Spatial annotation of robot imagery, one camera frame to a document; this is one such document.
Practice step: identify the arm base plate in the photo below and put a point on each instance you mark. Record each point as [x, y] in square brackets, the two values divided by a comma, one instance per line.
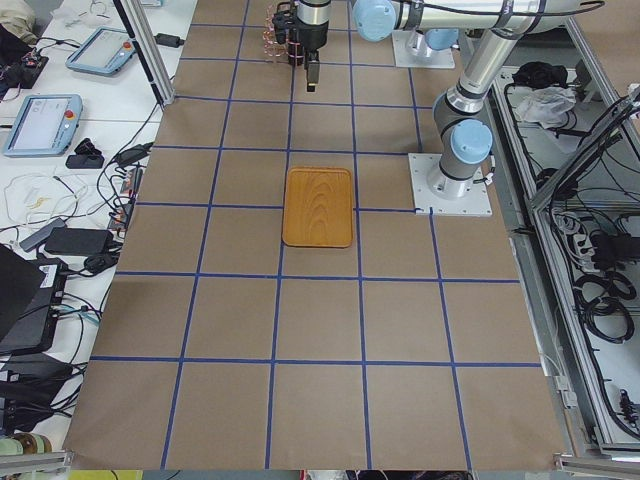
[436, 194]
[430, 49]

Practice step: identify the copper wire bottle basket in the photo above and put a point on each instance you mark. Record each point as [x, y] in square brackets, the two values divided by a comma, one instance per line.
[280, 38]

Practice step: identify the black power adapter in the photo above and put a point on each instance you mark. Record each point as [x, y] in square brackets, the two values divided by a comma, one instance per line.
[78, 241]

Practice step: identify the white crumpled cloth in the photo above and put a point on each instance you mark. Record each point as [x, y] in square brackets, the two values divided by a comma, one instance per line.
[548, 107]

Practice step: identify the black laptop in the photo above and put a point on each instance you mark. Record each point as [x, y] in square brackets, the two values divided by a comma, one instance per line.
[31, 291]

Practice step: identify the wooden tray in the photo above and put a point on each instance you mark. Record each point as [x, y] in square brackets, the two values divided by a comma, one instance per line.
[318, 207]

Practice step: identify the aluminium frame post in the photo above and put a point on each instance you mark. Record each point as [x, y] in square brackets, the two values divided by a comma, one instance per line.
[137, 26]

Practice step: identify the blue teach pendant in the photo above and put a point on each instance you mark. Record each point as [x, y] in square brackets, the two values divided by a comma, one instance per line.
[45, 126]
[103, 53]

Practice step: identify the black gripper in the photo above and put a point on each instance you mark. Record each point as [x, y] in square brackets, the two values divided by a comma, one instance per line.
[312, 36]

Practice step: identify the blue teach pendant near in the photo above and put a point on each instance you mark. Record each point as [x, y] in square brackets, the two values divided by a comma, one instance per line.
[45, 126]

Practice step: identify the blue teach pendant far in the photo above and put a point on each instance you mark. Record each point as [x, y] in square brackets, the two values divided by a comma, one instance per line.
[103, 53]

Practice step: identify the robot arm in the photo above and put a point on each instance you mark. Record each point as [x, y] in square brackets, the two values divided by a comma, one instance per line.
[503, 23]

